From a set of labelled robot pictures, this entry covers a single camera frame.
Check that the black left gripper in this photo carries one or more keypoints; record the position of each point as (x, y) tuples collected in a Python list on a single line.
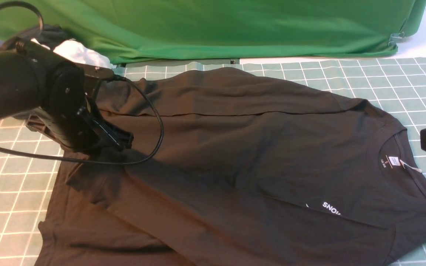
[(71, 118)]

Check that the white crumpled shirt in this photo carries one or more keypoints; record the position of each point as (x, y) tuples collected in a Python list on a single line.
[(78, 53)]

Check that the green backdrop cloth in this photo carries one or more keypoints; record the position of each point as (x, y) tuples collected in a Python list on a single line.
[(128, 31)]

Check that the metal binder clip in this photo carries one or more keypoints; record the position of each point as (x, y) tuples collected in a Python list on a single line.
[(396, 38)]

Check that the dark gray long-sleeve shirt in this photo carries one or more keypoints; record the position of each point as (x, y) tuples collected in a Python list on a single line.
[(252, 171)]

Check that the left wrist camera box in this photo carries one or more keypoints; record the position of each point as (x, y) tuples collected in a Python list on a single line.
[(94, 76)]

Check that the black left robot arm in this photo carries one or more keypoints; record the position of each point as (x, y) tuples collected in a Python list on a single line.
[(23, 71)]

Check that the dark navy crumpled garment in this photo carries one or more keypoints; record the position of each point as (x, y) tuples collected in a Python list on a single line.
[(51, 36)]

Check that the green checkered table cloth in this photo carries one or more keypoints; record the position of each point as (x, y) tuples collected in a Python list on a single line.
[(397, 85)]

